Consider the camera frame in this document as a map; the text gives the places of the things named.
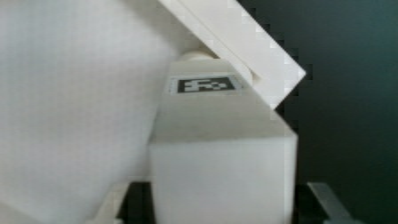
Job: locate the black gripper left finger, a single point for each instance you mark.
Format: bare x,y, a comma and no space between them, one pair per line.
126,207

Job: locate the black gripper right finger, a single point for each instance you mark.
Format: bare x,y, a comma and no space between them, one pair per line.
318,207

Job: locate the white desk leg three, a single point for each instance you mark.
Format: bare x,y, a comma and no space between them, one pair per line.
222,149

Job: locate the white desk tabletop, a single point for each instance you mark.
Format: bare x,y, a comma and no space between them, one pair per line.
85,53

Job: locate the white L-shaped obstacle fence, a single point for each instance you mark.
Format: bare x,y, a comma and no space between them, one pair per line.
236,39

